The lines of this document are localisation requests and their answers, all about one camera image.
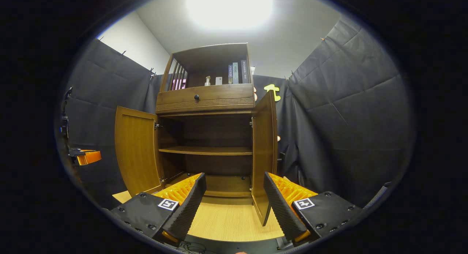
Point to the dark blue book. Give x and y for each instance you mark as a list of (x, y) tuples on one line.
[(230, 74)]

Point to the black backdrop cloth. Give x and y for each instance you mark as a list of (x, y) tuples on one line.
[(347, 129)]

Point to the grey spine book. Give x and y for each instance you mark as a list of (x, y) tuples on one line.
[(235, 73)]

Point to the wooden drawer with black knob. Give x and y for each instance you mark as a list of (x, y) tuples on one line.
[(223, 96)]

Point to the large ceiling light panel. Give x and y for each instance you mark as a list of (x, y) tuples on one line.
[(230, 8)]

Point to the wooden shoe cabinet door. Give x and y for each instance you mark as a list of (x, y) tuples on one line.
[(137, 151), (263, 148)]

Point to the wooden double-door shoe cabinet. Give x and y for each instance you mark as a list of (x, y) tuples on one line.
[(219, 98)]

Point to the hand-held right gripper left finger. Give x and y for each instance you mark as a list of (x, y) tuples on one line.
[(187, 210)]

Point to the wooden inner shelf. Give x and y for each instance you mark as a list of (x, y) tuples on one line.
[(204, 150)]

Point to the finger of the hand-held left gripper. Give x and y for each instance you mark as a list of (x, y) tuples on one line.
[(89, 157)]

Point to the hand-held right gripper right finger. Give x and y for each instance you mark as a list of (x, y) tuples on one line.
[(281, 210)]

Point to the small white pump bottle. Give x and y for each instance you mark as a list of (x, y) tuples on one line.
[(207, 82)]

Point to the small white box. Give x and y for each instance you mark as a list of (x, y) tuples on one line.
[(218, 81)]

